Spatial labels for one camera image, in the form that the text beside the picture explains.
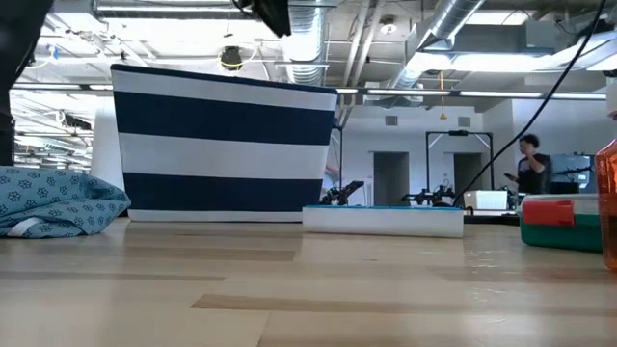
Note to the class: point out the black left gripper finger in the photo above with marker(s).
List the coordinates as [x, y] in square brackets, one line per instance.
[275, 14]

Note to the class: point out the blue white weekly pill organizer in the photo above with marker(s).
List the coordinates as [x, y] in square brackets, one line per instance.
[381, 222]

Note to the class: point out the blue patterned cloth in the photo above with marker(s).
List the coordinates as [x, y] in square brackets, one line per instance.
[53, 202]

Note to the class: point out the green box with red latch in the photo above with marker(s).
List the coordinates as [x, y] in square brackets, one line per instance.
[559, 236]

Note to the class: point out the amber pill bottle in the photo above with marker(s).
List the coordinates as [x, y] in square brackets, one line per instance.
[608, 207]

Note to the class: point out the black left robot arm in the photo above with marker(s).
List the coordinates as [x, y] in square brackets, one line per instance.
[19, 29]

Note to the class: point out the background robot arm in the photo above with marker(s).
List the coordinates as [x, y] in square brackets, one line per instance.
[344, 193]
[429, 196]

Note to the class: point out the navy white striped fabric basket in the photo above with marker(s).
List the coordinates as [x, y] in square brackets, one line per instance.
[217, 115]

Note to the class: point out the person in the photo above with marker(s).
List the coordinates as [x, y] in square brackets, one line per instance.
[532, 173]

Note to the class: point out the dark monitor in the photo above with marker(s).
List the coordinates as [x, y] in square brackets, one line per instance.
[573, 171]

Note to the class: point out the black background post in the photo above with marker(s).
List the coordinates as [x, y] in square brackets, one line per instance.
[340, 164]

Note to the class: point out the black background rig frame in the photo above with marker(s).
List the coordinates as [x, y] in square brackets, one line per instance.
[458, 133]

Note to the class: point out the black aluminium table frame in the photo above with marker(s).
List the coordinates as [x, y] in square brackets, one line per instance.
[491, 218]

